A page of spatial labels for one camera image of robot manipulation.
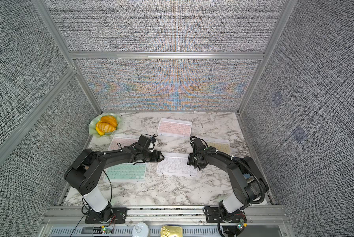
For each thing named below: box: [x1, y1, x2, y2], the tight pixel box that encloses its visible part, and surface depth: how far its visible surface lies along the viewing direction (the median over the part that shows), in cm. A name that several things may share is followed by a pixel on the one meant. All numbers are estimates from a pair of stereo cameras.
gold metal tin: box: [160, 225, 183, 237], surface depth 67 cm
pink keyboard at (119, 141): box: [107, 133, 140, 152], surface depth 105 cm
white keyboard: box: [156, 152, 198, 176], surface depth 92 cm
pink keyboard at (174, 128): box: [157, 118, 193, 138], surface depth 108 cm
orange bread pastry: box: [95, 115, 118, 136], surface depth 105 cm
